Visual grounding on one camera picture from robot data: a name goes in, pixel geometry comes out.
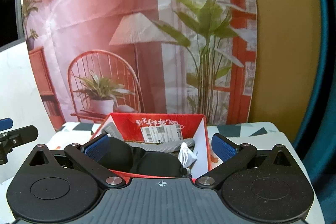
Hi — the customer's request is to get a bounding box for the red strawberry cardboard box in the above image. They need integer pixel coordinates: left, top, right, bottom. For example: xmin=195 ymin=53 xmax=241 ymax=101
xmin=92 ymin=113 xmax=211 ymax=178

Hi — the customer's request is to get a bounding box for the white shipping label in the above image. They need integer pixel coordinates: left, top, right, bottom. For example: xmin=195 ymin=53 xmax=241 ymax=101
xmin=141 ymin=124 xmax=183 ymax=144

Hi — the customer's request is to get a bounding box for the printed room scene backdrop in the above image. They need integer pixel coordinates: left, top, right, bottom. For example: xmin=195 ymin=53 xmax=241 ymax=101
xmin=21 ymin=0 xmax=257 ymax=128

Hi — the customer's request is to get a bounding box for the tan wooden board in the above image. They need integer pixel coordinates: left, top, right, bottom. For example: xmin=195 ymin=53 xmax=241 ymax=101
xmin=249 ymin=0 xmax=321 ymax=140

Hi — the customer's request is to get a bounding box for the white board panel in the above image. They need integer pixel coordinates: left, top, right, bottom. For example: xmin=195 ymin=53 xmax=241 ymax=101
xmin=0 ymin=39 xmax=55 ymax=182

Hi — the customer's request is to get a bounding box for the white patterned tablecloth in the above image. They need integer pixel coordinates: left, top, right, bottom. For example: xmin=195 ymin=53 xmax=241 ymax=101
xmin=47 ymin=121 xmax=316 ymax=224

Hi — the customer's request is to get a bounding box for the white crumpled cloth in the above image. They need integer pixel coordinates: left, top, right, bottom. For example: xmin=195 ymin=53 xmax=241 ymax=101
xmin=178 ymin=142 xmax=198 ymax=168

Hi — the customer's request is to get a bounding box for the black eye mask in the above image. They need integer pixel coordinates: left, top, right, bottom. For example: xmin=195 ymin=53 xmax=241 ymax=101
xmin=98 ymin=137 xmax=189 ymax=178

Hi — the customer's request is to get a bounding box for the grey knitted cloth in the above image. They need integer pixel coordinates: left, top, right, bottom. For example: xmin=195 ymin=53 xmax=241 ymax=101
xmin=101 ymin=122 xmax=195 ymax=154

